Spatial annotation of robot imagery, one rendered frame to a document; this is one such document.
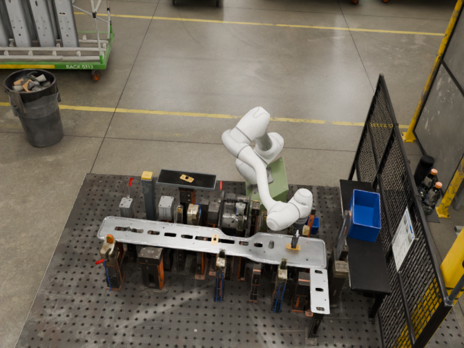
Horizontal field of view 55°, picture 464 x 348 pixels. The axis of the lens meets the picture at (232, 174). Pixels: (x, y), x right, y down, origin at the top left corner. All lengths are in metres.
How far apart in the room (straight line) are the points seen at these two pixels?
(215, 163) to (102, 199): 1.68
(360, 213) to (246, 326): 1.01
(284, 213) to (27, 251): 2.54
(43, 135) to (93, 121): 0.66
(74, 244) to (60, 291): 0.36
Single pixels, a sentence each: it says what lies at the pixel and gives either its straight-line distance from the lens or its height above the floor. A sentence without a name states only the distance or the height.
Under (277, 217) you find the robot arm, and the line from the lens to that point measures 2.28.
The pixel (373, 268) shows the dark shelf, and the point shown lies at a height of 1.03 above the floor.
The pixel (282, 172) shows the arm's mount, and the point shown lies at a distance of 3.24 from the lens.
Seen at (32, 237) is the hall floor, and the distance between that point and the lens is 4.30.
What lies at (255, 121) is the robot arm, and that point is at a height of 1.60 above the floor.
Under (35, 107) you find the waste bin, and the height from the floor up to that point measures 0.54.
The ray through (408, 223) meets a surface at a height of 1.41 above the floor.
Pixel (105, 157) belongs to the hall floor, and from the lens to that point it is 4.93.
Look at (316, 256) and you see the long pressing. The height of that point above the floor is 1.00.
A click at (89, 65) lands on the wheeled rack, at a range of 6.10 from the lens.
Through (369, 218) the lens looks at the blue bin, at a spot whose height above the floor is 1.03.
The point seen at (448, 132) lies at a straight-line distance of 4.77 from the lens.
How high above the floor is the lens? 3.08
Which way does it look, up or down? 42 degrees down
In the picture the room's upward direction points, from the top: 4 degrees clockwise
